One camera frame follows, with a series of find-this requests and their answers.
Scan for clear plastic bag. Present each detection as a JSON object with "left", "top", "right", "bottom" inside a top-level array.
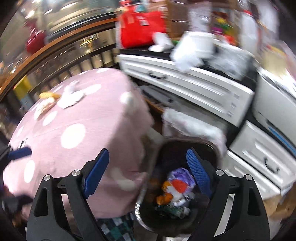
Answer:
[{"left": 207, "top": 44, "right": 254, "bottom": 80}]

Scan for orange peel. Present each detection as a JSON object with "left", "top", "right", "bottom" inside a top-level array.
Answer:
[{"left": 156, "top": 181, "right": 173, "bottom": 205}]

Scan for red tote bag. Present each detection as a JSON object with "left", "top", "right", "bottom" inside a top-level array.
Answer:
[{"left": 115, "top": 11, "right": 166, "bottom": 49}]

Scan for white plastic bag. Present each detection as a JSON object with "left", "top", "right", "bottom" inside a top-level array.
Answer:
[{"left": 57, "top": 80, "right": 85, "bottom": 109}]

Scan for dark brown trash bin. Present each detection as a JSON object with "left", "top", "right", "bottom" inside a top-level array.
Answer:
[{"left": 135, "top": 138, "right": 221, "bottom": 237}]

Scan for white lower drawer cabinet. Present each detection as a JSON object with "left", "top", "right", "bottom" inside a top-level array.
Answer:
[{"left": 219, "top": 121, "right": 295, "bottom": 200}]

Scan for orange foam fruit net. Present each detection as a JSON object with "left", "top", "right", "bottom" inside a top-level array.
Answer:
[{"left": 171, "top": 179, "right": 188, "bottom": 193}]

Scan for wooden curved railing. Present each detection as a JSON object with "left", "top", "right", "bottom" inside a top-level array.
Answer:
[{"left": 1, "top": 17, "right": 116, "bottom": 99}]

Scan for yellow foam fruit net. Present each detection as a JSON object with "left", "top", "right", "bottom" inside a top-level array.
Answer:
[{"left": 39, "top": 91, "right": 61, "bottom": 99}]

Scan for pink polka dot tablecloth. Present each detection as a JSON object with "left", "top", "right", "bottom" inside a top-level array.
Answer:
[{"left": 4, "top": 68, "right": 154, "bottom": 218}]

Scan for white printer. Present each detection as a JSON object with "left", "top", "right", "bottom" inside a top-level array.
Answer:
[{"left": 253, "top": 67, "right": 295, "bottom": 155}]

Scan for white drawer cabinet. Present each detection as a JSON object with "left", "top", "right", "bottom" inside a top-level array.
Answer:
[
  {"left": 219, "top": 121, "right": 295, "bottom": 200},
  {"left": 118, "top": 54, "right": 254, "bottom": 127}
]

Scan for white upper drawer cabinet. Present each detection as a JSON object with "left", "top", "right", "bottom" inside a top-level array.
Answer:
[{"left": 118, "top": 54, "right": 254, "bottom": 127}]

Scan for white plastic jug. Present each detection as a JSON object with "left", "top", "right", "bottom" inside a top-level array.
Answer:
[{"left": 239, "top": 10, "right": 258, "bottom": 56}]

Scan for red ceramic vase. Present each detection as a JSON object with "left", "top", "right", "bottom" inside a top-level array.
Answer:
[{"left": 24, "top": 18, "right": 46, "bottom": 55}]

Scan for white paper bowl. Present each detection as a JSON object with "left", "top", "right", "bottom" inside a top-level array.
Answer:
[{"left": 149, "top": 32, "right": 174, "bottom": 52}]

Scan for purple wrapper in bin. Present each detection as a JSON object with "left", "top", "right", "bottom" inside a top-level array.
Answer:
[{"left": 168, "top": 168, "right": 196, "bottom": 188}]

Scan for white wrapper paper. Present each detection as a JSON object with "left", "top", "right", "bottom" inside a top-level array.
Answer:
[{"left": 34, "top": 97, "right": 56, "bottom": 120}]

